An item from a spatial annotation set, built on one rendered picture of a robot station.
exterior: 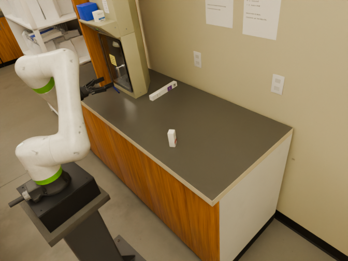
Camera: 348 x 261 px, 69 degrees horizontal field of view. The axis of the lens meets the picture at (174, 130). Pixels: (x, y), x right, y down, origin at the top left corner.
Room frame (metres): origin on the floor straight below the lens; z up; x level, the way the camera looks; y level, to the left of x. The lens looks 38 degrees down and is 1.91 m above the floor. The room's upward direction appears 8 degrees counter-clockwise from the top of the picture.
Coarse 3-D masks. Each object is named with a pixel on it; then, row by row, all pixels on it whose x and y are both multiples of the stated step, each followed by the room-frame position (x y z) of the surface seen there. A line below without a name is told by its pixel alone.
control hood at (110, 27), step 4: (80, 20) 1.87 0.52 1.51; (92, 20) 1.81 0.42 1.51; (108, 20) 1.75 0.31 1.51; (112, 20) 1.73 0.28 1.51; (88, 24) 1.81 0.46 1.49; (92, 24) 1.73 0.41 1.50; (96, 24) 1.69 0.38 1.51; (100, 24) 1.67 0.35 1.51; (104, 24) 1.66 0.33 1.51; (108, 24) 1.67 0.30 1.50; (112, 24) 1.69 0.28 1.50; (116, 24) 1.70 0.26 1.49; (100, 28) 1.68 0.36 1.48; (104, 28) 1.65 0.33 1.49; (108, 28) 1.66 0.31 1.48; (112, 28) 1.68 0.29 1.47; (116, 28) 1.70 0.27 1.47; (108, 32) 1.66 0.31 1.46; (112, 32) 1.68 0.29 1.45; (116, 32) 1.69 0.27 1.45; (116, 36) 1.69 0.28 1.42
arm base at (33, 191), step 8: (64, 176) 0.84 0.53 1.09; (24, 184) 0.80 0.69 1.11; (32, 184) 0.79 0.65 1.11; (48, 184) 0.78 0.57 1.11; (56, 184) 0.79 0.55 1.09; (64, 184) 0.80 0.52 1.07; (24, 192) 0.76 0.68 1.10; (32, 192) 0.76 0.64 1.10; (40, 192) 0.77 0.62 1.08; (48, 192) 0.77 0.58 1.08; (56, 192) 0.77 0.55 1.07; (16, 200) 0.73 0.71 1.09
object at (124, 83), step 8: (104, 40) 1.89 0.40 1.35; (112, 40) 1.78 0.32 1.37; (104, 48) 1.92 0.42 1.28; (112, 48) 1.81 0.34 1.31; (120, 48) 1.71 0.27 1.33; (120, 56) 1.74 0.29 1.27; (112, 64) 1.87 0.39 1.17; (120, 64) 1.76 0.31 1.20; (112, 72) 1.90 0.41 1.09; (120, 72) 1.79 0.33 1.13; (112, 80) 1.94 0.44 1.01; (120, 80) 1.82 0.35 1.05; (128, 80) 1.71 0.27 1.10; (128, 88) 1.74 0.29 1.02
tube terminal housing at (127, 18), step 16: (96, 0) 1.87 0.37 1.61; (112, 0) 1.71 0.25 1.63; (128, 0) 1.79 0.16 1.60; (112, 16) 1.74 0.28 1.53; (128, 16) 1.76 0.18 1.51; (128, 32) 1.74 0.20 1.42; (128, 48) 1.73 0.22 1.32; (128, 64) 1.71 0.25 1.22; (144, 64) 1.88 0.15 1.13; (144, 80) 1.78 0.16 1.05
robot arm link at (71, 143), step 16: (64, 48) 1.19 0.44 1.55; (48, 64) 1.12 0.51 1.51; (64, 64) 1.11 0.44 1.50; (64, 80) 1.05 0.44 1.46; (64, 96) 0.99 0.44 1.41; (64, 112) 0.93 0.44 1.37; (80, 112) 0.96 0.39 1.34; (64, 128) 0.87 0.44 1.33; (80, 128) 0.88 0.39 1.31; (64, 144) 0.81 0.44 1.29; (80, 144) 0.82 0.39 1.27; (64, 160) 0.79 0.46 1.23
